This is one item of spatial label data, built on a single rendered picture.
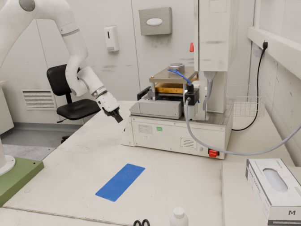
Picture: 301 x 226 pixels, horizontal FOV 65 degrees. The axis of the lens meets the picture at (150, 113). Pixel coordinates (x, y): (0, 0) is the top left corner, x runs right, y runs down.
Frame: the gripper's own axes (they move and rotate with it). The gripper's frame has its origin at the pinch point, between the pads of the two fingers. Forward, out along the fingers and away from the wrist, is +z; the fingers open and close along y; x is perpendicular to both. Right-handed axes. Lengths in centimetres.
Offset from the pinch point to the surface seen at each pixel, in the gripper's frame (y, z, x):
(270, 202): -37, 43, -59
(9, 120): 87, -84, 235
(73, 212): -52, 17, -2
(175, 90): 1.7, 4.8, -36.1
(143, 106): -4.0, 2.1, -20.3
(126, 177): -28.6, 21.6, -8.4
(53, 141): 89, -23, 188
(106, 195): -40.5, 20.4, -7.0
